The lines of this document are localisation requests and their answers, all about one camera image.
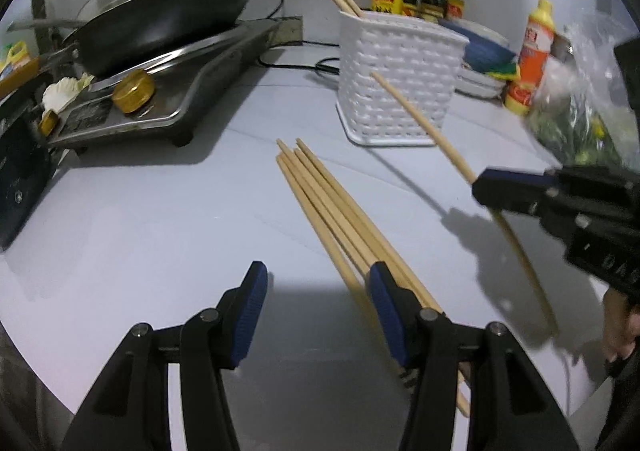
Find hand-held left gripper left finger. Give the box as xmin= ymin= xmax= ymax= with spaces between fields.
xmin=60 ymin=260 xmax=269 ymax=451

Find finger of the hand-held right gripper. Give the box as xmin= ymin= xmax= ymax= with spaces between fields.
xmin=472 ymin=168 xmax=569 ymax=218

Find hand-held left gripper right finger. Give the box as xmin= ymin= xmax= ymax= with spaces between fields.
xmin=366 ymin=261 xmax=581 ymax=451

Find pile of wooden chopsticks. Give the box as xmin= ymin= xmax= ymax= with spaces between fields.
xmin=276 ymin=138 xmax=473 ymax=417

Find white woven utensil basket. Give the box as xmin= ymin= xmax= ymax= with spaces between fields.
xmin=335 ymin=9 xmax=471 ymax=147

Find person's right hand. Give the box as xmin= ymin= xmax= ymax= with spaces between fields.
xmin=601 ymin=287 xmax=640 ymax=379

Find green vegetables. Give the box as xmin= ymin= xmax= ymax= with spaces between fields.
xmin=529 ymin=95 xmax=622 ymax=168

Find clear plastic bag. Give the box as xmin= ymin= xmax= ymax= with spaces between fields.
xmin=522 ymin=11 xmax=640 ymax=170

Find orange dish soap bottle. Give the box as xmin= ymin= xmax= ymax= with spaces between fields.
xmin=503 ymin=0 xmax=556 ymax=117

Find blue bowl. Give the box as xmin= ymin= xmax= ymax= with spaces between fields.
xmin=439 ymin=19 xmax=517 ymax=72

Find clear glass jar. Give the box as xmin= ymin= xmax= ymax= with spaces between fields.
xmin=552 ymin=33 xmax=574 ymax=62

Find silver induction cooker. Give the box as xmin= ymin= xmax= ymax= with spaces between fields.
xmin=46 ymin=18 xmax=282 ymax=150

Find small black electric pot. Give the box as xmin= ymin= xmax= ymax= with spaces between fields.
xmin=0 ymin=95 xmax=59 ymax=253

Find grey socket block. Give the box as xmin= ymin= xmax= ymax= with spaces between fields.
xmin=272 ymin=15 xmax=305 ymax=46

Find white pleated paper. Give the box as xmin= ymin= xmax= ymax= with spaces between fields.
xmin=42 ymin=75 xmax=94 ymax=112

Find black wok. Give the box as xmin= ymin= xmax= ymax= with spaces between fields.
xmin=7 ymin=0 xmax=259 ymax=78

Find yellow cooking oil bottle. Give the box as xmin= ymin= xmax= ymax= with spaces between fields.
xmin=0 ymin=41 xmax=32 ymax=78

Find dark vertical pipe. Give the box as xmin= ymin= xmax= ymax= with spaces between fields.
xmin=30 ymin=0 xmax=57 ymax=50

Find black cable with plug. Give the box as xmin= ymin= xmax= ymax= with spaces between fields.
xmin=257 ymin=41 xmax=344 ymax=88

